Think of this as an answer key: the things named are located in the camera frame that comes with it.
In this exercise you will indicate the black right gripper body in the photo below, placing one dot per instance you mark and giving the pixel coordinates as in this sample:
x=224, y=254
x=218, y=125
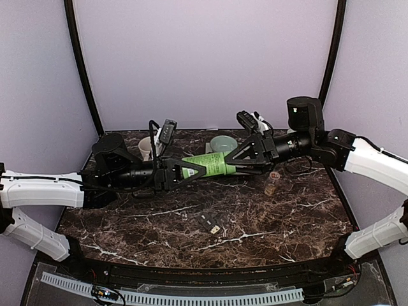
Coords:
x=270, y=152

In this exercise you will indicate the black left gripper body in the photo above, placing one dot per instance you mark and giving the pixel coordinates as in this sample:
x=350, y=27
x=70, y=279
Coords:
x=159, y=178

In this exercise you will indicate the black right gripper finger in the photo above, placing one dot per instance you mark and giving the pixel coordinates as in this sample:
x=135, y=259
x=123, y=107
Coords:
x=254, y=170
x=249, y=153

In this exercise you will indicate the clear pill bottle green label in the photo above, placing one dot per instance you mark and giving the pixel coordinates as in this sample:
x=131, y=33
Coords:
x=273, y=181

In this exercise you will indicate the green labelled supplement bottle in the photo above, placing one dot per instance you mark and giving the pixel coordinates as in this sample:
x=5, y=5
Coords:
x=213, y=162

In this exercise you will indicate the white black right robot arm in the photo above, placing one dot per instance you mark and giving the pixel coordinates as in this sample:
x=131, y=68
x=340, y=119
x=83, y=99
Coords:
x=337, y=149

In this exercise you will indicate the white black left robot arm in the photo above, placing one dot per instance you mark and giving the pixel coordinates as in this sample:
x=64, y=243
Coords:
x=117, y=171

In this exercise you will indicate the white floral ceramic mug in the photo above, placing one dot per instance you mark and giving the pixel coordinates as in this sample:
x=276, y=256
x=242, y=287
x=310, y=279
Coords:
x=145, y=147

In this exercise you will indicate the light green ceramic bowl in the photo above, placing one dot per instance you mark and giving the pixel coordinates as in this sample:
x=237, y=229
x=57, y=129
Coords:
x=223, y=143

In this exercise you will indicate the square floral ceramic plate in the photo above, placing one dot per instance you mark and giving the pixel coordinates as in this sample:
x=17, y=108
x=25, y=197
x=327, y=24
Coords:
x=208, y=149

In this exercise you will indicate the white slotted cable duct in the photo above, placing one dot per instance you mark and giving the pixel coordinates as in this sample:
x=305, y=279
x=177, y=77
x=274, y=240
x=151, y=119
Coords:
x=167, y=295

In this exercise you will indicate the black right frame post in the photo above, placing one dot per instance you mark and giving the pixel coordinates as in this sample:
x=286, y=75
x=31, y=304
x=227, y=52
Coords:
x=333, y=50

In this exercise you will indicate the black frame post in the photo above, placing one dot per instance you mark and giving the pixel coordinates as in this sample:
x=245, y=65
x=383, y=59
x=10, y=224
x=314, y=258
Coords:
x=80, y=65
x=333, y=50

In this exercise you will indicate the black left frame post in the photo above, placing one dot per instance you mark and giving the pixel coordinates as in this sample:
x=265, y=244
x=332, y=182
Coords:
x=80, y=65

